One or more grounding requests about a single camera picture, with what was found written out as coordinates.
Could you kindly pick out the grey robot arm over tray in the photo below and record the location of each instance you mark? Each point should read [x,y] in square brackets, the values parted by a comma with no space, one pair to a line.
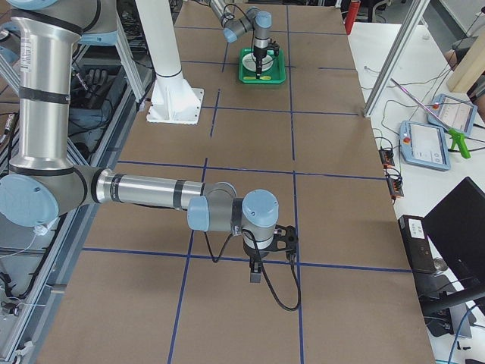
[235,23]

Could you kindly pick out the black gripper body over tray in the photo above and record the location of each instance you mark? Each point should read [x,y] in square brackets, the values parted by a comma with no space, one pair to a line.
[259,49]

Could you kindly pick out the aluminium frame post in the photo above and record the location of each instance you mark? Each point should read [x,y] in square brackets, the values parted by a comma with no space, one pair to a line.
[402,39]

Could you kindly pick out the near blue teach pendant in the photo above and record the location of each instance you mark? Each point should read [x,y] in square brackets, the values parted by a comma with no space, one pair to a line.
[424,145]

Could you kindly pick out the black laptop computer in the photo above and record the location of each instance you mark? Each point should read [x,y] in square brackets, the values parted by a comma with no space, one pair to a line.
[456,228]

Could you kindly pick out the red cylinder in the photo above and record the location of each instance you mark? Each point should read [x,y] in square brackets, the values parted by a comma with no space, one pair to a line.
[351,15]

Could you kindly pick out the black box with label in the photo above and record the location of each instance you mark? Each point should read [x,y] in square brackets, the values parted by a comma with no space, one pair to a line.
[425,267]

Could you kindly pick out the white round plate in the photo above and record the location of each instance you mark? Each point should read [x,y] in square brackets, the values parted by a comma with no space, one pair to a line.
[249,62]

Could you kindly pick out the yellow plastic spoon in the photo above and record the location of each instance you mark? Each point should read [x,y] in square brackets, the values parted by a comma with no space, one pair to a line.
[258,79]

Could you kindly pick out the black cable connector block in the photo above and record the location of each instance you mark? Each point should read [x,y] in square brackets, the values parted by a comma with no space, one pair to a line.
[394,183]
[386,157]

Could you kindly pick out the left black cable connector block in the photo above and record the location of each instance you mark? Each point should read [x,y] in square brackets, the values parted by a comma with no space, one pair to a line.
[386,157]

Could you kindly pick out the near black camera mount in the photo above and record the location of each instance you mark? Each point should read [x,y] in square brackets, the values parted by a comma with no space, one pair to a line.
[285,239]

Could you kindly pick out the green plastic tray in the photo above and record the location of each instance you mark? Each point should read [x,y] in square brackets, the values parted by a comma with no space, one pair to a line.
[277,71]

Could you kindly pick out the blue teach pendant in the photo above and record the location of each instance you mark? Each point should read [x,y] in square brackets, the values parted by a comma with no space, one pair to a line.
[424,145]
[455,112]

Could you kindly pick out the far blue teach pendant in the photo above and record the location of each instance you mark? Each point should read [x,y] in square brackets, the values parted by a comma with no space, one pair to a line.
[455,112]

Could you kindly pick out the green handled grabber tool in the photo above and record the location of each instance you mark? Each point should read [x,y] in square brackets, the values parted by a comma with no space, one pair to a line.
[458,138]

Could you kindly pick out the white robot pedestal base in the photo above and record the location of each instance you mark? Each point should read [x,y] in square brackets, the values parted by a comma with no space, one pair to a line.
[173,100]

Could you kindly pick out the right black cable connector block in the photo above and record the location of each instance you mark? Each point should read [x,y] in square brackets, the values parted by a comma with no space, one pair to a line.
[394,183]

